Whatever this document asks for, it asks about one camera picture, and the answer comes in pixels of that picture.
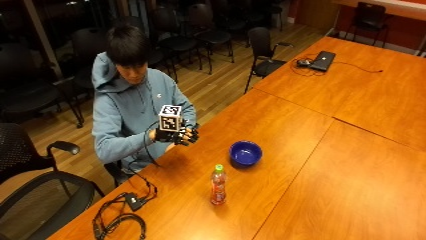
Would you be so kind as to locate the white marker cube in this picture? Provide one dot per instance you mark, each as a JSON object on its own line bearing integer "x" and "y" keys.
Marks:
{"x": 171, "y": 118}

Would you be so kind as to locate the blue bowl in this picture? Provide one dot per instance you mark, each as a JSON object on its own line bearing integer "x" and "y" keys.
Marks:
{"x": 245, "y": 153}

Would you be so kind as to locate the the person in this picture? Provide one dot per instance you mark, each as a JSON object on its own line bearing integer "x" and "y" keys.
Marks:
{"x": 124, "y": 110}

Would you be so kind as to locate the red drink bottle green cap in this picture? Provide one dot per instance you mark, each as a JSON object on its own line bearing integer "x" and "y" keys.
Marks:
{"x": 217, "y": 186}

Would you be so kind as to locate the black seat under person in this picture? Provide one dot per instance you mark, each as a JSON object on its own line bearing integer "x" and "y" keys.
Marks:
{"x": 116, "y": 171}

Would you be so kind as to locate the small black adapter box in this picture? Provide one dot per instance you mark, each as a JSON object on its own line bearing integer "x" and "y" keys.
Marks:
{"x": 134, "y": 201}

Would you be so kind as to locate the black office armchair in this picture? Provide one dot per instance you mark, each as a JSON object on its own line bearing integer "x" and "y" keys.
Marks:
{"x": 265, "y": 65}

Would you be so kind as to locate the group of black stacking chairs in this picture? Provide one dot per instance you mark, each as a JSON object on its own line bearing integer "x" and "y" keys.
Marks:
{"x": 178, "y": 36}

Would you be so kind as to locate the black power adapter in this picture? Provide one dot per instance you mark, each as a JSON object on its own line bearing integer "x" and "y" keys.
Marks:
{"x": 304, "y": 63}

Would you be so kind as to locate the black mesh armchair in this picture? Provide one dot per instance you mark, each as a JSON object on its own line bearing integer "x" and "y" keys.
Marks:
{"x": 18, "y": 150}
{"x": 27, "y": 213}

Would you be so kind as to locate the black laptop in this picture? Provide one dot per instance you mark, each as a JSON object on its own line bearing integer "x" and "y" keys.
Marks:
{"x": 323, "y": 60}

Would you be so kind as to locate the black armless chair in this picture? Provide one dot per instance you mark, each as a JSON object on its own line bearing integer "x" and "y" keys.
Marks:
{"x": 369, "y": 16}

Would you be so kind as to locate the pale side counter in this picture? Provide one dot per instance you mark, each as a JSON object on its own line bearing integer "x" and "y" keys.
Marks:
{"x": 391, "y": 6}

